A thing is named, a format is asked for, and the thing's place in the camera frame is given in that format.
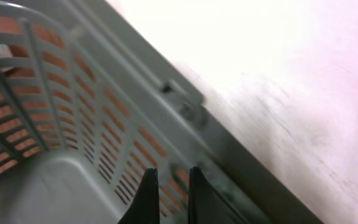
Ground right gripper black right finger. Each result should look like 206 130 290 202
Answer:
188 167 247 224

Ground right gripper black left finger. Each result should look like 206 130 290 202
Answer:
118 168 160 224

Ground grey plastic lattice basket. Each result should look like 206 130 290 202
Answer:
0 1 319 223

